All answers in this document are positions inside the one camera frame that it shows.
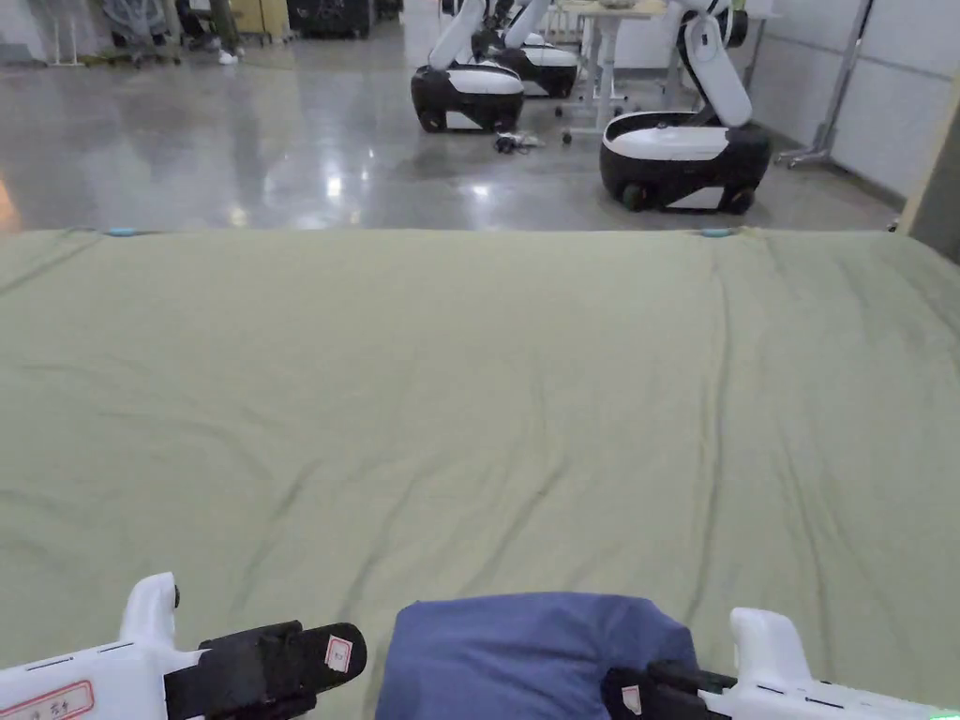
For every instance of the dark blue garment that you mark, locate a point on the dark blue garment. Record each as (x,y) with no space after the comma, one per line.
(525,652)

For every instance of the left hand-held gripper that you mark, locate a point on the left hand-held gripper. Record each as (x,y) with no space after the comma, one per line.
(112,682)

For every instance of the light blue sheet clip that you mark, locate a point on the light blue sheet clip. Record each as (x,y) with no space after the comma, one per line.
(716,233)
(120,232)

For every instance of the black equipment case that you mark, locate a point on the black equipment case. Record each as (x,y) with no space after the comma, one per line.
(330,15)

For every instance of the white and black wheeled robot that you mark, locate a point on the white and black wheeled robot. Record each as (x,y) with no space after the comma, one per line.
(686,154)
(547,64)
(469,94)

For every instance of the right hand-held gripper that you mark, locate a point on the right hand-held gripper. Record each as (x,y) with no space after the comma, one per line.
(780,694)

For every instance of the white-legged desk on castors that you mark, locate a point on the white-legged desk on castors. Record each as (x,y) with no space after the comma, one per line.
(600,45)

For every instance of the bed with pale green sheet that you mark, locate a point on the bed with pale green sheet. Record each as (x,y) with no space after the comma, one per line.
(480,390)

